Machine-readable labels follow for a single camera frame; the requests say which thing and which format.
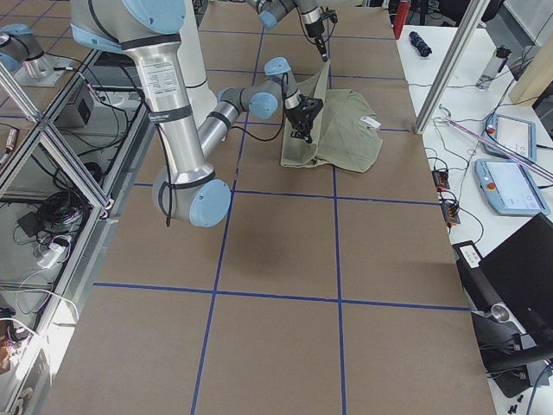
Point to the silver reacher grabber stick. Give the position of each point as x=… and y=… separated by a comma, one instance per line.
x=485, y=139

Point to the near blue teach pendant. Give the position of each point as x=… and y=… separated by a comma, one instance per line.
x=509, y=188

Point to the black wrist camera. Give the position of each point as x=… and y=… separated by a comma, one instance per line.
x=328, y=14

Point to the olive green long-sleeve shirt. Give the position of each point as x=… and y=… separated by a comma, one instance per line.
x=339, y=136

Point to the aluminium frame post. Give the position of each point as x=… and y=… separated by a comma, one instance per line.
x=462, y=36

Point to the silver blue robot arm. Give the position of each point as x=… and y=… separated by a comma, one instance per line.
x=187, y=188
x=311, y=15

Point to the white power adapter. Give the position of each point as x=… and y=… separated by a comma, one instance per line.
x=52, y=256

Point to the blue teach pendant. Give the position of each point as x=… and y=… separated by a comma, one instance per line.
x=514, y=133
x=509, y=188

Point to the folded dark blue umbrella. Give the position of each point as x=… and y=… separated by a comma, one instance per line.
x=419, y=44

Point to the white Miniso hang tag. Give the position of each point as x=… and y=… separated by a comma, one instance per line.
x=372, y=122

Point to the clear water bottle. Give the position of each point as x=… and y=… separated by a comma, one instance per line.
x=493, y=67

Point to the far blue teach pendant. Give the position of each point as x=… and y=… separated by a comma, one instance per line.
x=514, y=133

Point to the red cylinder tube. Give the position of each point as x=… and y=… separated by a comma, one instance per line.
x=403, y=8

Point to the orange black electronics module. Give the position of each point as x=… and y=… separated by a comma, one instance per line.
x=440, y=178

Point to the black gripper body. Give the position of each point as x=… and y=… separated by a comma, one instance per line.
x=314, y=31
x=296, y=115

